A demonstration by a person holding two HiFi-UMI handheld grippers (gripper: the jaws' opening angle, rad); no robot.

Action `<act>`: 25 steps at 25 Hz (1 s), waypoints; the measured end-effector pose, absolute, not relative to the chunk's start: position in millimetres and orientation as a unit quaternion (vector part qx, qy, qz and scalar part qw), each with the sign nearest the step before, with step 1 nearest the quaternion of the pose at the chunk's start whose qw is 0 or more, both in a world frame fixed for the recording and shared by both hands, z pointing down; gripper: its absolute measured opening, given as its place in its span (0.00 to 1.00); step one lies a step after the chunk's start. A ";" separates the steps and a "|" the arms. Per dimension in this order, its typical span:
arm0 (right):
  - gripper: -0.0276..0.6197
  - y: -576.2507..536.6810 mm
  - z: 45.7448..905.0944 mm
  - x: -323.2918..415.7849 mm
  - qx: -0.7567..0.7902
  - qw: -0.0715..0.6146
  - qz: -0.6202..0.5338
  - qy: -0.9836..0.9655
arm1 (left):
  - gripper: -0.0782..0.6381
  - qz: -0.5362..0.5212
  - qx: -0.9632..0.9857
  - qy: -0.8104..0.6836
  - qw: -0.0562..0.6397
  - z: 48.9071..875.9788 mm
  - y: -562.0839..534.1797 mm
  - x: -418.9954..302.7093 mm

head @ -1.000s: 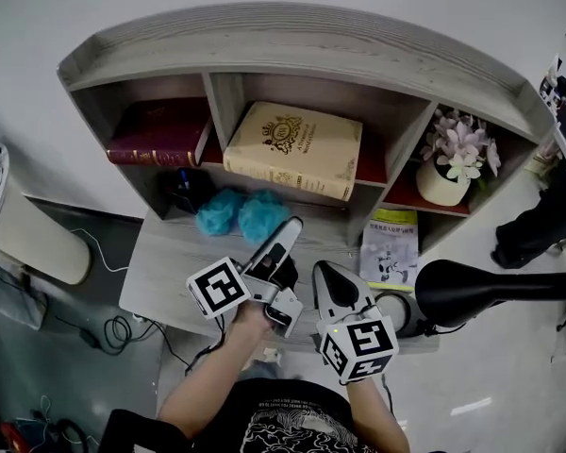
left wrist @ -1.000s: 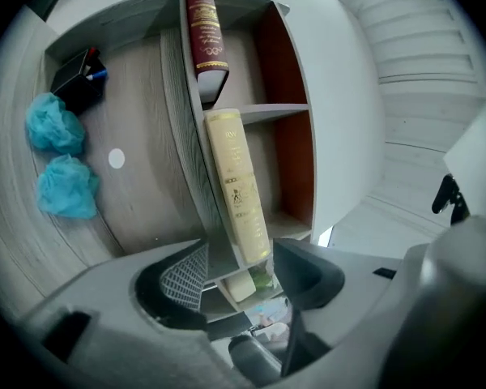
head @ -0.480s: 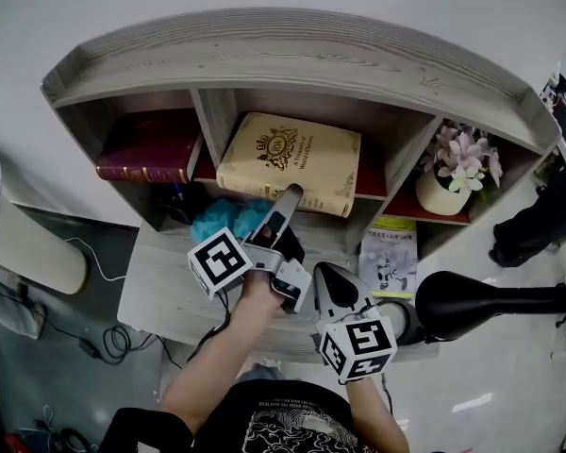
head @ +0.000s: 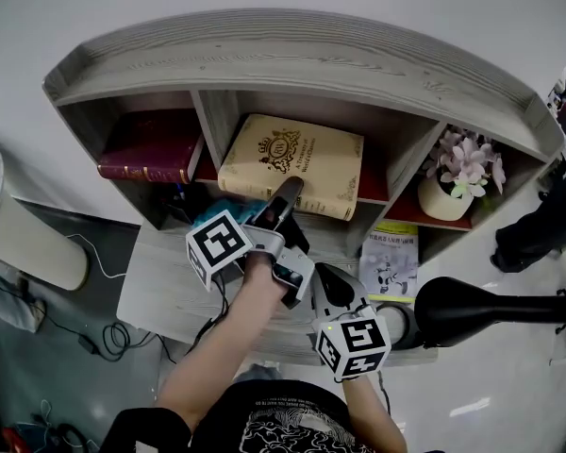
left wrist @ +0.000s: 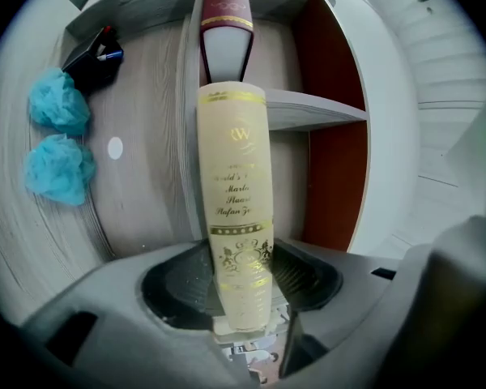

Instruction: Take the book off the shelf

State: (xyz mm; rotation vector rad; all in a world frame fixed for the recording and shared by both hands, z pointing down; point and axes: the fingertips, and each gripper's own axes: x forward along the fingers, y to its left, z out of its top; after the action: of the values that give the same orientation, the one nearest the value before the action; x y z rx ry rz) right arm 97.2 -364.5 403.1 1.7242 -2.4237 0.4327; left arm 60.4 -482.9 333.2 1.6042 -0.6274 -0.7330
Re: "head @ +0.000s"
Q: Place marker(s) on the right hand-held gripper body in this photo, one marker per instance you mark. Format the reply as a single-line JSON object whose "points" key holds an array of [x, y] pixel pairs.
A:
{"points": [[358, 342]]}

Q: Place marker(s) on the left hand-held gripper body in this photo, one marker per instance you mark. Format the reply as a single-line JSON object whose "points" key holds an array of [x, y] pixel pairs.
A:
{"points": [[217, 246]]}

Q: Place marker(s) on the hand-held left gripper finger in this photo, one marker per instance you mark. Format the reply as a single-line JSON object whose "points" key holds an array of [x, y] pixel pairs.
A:
{"points": [[290, 194]]}

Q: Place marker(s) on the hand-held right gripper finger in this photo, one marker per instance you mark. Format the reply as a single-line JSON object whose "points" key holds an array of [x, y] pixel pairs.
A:
{"points": [[358, 295]]}

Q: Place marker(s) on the beige book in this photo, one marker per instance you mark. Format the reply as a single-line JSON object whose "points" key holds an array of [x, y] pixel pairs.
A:
{"points": [[302, 158]]}

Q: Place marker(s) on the dark red book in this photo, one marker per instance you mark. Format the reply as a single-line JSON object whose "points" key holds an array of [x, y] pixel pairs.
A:
{"points": [[151, 144]]}

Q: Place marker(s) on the grey wooden desktop shelf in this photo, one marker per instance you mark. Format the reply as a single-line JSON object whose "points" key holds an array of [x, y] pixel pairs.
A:
{"points": [[287, 59]]}

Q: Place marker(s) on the person's right forearm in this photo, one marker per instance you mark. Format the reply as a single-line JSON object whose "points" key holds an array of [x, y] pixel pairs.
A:
{"points": [[372, 413]]}

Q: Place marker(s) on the person's left forearm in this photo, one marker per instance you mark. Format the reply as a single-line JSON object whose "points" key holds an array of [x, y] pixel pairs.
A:
{"points": [[221, 347]]}

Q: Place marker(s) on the grey wooden desk hutch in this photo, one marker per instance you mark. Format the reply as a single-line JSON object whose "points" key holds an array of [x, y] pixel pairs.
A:
{"points": [[170, 272]]}

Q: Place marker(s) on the black desk lamp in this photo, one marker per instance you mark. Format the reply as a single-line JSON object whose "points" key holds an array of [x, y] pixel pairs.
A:
{"points": [[453, 307]]}

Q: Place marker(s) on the person's left hand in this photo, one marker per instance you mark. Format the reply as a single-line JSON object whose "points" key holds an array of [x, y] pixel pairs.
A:
{"points": [[261, 272]]}

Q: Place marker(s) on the blue crumpled cloth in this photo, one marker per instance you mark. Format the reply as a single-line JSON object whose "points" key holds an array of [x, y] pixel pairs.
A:
{"points": [[238, 208]]}

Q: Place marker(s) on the yellow white booklet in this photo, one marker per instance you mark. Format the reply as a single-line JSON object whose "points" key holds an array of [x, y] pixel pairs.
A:
{"points": [[391, 262]]}

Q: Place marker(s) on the black pen holder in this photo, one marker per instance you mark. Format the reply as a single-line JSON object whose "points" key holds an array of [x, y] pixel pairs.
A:
{"points": [[179, 210]]}

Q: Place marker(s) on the blue pen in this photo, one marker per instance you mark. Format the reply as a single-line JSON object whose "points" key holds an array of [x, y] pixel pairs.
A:
{"points": [[180, 190]]}

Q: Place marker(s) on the person's grey shorts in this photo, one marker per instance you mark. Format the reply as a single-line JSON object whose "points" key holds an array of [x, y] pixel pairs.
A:
{"points": [[261, 373]]}

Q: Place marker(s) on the person's black printed shirt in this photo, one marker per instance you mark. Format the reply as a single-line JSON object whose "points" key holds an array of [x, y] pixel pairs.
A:
{"points": [[283, 423]]}

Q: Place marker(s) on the potted pale flower plant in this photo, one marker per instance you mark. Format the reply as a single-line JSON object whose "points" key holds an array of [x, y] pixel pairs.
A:
{"points": [[457, 177]]}

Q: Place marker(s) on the black power adapter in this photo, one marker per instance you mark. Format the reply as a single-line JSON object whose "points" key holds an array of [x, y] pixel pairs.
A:
{"points": [[88, 343]]}

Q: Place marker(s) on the white cylindrical stand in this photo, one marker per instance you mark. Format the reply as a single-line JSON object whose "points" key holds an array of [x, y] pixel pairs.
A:
{"points": [[33, 248]]}

